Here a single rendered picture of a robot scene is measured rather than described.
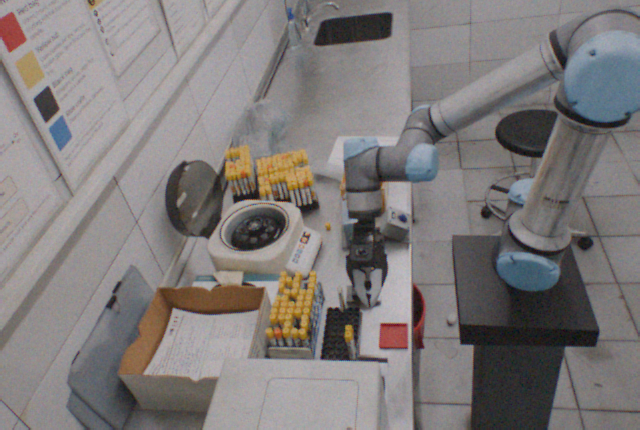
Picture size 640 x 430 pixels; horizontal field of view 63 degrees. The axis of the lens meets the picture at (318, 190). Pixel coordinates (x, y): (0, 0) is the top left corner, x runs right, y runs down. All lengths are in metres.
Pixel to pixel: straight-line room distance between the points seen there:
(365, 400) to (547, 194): 0.48
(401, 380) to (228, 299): 0.45
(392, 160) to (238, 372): 0.49
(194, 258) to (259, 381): 0.77
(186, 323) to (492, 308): 0.73
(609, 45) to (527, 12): 2.74
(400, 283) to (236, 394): 0.63
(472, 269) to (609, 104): 0.60
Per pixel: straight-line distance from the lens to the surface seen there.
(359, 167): 1.06
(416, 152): 1.03
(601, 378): 2.35
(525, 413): 1.75
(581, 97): 0.87
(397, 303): 1.36
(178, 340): 1.34
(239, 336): 1.29
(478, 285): 1.30
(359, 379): 0.89
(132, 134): 1.34
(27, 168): 1.09
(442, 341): 2.36
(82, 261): 1.23
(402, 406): 1.20
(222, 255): 1.42
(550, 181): 0.99
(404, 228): 1.46
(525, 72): 1.03
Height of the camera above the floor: 1.92
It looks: 37 degrees down
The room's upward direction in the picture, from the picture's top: 12 degrees counter-clockwise
